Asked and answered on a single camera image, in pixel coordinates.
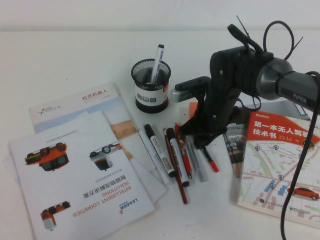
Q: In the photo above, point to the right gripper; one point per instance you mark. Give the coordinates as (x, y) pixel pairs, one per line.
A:
(215, 110)

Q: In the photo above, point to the red double tip marker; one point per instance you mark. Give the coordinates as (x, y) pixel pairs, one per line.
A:
(212, 162)

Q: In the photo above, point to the grey pen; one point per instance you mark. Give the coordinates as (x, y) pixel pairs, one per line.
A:
(197, 165)

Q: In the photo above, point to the red gel pen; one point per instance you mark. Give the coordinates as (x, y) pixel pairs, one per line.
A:
(185, 157)

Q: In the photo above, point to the thin white pen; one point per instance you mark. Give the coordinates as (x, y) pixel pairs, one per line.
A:
(153, 157)

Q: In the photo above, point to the black mesh pen holder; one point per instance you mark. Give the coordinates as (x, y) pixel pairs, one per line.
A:
(150, 100)

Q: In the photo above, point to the long black cap whiteboard marker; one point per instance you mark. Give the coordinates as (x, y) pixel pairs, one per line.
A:
(176, 155)

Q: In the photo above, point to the AgileX brochure with room photo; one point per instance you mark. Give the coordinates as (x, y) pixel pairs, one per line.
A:
(235, 155)

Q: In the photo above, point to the orange foam block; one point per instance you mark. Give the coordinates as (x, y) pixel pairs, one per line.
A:
(193, 111)

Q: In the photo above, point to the red pencil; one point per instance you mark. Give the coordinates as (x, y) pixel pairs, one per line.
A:
(178, 180)

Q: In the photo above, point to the short black cap whiteboard marker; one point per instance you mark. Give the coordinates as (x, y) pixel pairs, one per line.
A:
(158, 147)

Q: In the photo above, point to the red book with map cover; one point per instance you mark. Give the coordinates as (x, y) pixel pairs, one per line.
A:
(265, 162)

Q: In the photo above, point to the white marker with barcode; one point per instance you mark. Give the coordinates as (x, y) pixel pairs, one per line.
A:
(158, 57)

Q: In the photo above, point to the AgileX brochure with wood photo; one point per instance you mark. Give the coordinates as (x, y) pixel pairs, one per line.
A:
(100, 105)

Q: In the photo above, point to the black zip tie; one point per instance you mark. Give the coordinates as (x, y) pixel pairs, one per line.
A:
(243, 27)
(296, 46)

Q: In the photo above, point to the Leador logistics brochure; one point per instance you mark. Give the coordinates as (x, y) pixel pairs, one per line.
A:
(75, 175)

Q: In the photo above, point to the white paper sheet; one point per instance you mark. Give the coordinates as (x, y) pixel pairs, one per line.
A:
(10, 165)

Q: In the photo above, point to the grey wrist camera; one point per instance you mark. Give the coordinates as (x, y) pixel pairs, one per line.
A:
(182, 93)

